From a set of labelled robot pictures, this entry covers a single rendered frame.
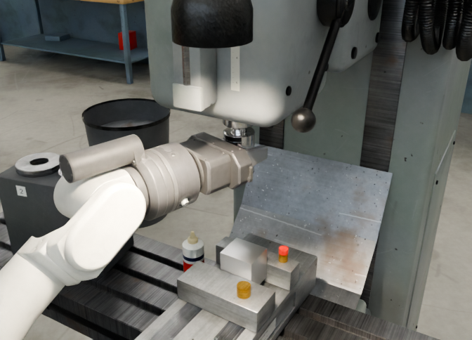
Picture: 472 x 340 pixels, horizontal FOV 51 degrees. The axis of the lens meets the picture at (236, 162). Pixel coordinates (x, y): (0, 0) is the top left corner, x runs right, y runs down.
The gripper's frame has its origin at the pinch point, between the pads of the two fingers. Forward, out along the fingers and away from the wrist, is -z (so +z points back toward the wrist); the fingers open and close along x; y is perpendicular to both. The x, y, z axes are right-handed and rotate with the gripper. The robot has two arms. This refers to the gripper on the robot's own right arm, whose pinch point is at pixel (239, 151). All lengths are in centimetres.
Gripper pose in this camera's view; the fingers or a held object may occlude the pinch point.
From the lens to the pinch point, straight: 74.7
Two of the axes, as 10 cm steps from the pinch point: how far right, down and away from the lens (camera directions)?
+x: -6.8, -3.1, 6.6
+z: -7.3, 2.8, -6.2
